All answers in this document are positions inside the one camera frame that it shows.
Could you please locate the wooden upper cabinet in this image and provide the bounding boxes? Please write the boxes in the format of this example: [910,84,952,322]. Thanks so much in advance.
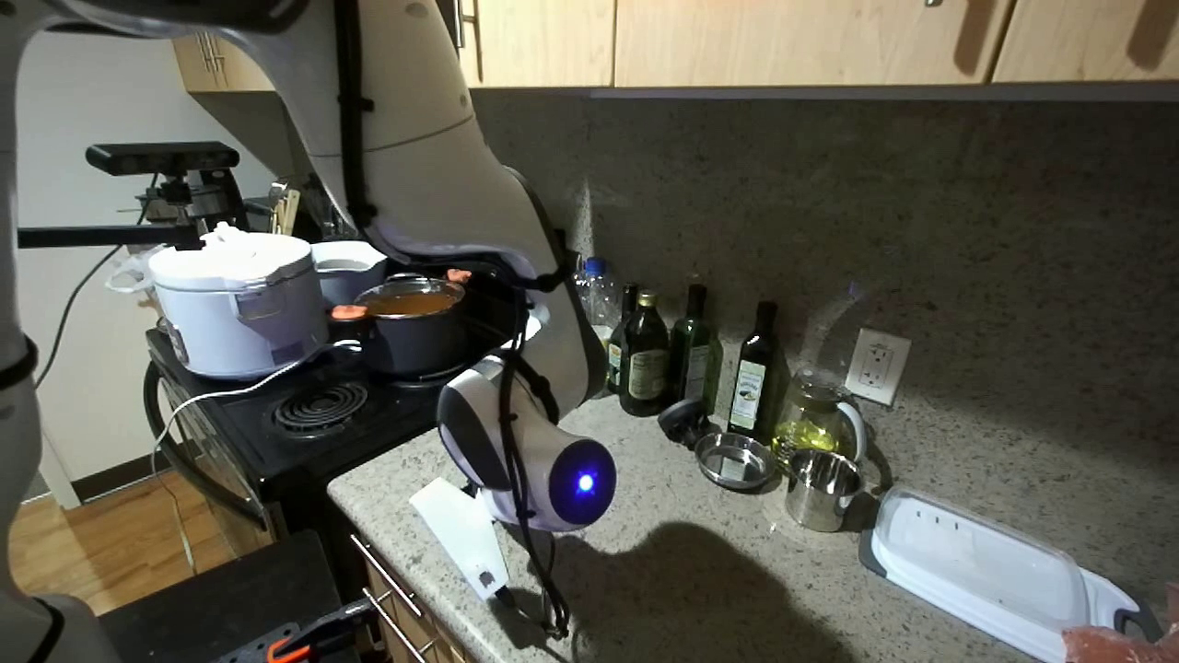
[454,0,1179,92]

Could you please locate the black robot cart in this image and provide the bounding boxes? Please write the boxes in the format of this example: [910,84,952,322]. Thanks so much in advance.
[94,527,373,663]

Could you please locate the white wall outlet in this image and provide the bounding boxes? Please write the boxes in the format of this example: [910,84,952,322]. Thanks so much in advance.
[842,327,914,409]

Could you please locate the steel cup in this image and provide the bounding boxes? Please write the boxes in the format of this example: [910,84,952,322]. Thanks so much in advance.
[780,445,864,533]

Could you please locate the black stove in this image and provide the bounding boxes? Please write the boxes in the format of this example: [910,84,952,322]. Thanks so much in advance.
[142,326,495,531]

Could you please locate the plastic oil bottle blue cap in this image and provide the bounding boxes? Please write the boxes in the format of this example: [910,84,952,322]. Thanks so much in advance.
[572,254,625,361]

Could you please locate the black camera on stand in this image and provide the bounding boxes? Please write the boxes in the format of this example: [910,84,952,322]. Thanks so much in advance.
[16,142,252,254]

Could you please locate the steel bowl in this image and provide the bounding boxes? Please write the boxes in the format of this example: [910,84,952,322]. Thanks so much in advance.
[691,429,783,499]

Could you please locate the olive oil bottle gold cap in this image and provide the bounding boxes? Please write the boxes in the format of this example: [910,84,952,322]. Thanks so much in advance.
[618,289,673,420]

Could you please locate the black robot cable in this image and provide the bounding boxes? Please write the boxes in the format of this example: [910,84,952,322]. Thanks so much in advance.
[328,0,582,636]

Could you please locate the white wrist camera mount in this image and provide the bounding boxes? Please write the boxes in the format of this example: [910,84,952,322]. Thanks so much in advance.
[406,475,513,603]

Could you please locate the green wine bottle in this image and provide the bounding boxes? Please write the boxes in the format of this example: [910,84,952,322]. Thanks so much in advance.
[669,283,723,418]

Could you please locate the wooden lower cabinet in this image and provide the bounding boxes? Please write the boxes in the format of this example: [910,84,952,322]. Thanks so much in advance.
[346,527,476,663]

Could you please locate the white power cord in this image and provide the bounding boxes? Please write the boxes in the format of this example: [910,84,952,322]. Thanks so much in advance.
[150,338,366,495]

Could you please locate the dark bottle white label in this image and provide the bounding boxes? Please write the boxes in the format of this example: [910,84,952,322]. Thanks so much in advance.
[726,297,783,441]

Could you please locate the glass oil cruet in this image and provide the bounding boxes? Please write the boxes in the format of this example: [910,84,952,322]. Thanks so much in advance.
[777,364,871,464]

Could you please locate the white plastic tray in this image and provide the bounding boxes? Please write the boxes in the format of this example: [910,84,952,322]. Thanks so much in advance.
[863,485,1147,663]

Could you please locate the orange black clamp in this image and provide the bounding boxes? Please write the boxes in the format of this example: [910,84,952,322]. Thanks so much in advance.
[260,601,373,663]

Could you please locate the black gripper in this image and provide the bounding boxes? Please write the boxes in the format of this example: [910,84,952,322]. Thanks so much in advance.
[487,586,577,644]

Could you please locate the wooden cabinet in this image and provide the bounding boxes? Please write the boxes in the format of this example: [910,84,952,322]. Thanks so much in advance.
[454,0,1179,92]
[346,527,476,663]

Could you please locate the dark pot orange handles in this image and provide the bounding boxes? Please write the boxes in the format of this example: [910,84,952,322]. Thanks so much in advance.
[328,269,476,381]

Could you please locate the white rice cooker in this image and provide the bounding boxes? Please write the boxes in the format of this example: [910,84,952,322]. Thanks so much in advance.
[142,220,333,382]

